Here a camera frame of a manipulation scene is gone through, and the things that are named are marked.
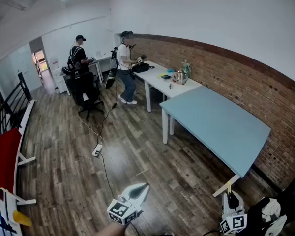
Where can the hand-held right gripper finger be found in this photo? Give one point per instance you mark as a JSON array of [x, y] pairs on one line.
[[240, 204], [225, 203]]

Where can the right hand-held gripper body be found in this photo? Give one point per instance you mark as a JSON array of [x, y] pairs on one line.
[[233, 224]]

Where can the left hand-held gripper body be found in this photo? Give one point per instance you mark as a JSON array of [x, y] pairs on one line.
[[120, 211]]

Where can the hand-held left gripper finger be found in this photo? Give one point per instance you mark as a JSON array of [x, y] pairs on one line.
[[142, 198], [125, 193]]

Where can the yellow black utility knife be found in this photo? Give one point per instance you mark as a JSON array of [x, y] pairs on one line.
[[228, 187]]

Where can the person's left forearm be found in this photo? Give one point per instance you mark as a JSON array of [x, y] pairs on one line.
[[111, 230]]

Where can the white garment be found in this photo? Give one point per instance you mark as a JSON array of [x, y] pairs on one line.
[[273, 210]]

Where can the white power strip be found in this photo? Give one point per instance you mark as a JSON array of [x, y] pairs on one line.
[[97, 150]]

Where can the black chair with clothes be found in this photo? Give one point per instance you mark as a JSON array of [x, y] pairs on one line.
[[292, 195]]

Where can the light blue table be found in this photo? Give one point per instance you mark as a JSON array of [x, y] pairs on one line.
[[211, 122]]

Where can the yellow plastic piece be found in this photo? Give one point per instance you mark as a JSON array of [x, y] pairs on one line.
[[22, 218]]

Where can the black office chair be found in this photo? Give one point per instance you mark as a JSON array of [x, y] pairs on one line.
[[84, 90]]

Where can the black green bag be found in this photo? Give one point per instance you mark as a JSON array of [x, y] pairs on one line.
[[110, 80]]

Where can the long white table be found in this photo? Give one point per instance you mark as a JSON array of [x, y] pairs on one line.
[[152, 79]]

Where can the thin yellow object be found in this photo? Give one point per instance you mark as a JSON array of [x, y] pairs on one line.
[[160, 76]]

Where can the small black box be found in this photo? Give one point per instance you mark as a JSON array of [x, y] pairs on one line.
[[166, 77]]

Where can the red white bench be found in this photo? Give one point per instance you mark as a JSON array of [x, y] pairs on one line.
[[5, 161]]

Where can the steel kettle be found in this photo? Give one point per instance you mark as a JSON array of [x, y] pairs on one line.
[[180, 77]]

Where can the small teal object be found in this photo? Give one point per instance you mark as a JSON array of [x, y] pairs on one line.
[[170, 70]]

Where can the white water dispenser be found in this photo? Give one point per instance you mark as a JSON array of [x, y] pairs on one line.
[[57, 77]]

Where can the green spray bottle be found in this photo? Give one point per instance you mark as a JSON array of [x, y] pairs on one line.
[[186, 69]]

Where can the small white desk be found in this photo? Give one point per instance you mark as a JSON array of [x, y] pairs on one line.
[[103, 58]]

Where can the black metal railing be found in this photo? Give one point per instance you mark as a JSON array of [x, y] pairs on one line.
[[22, 87]]

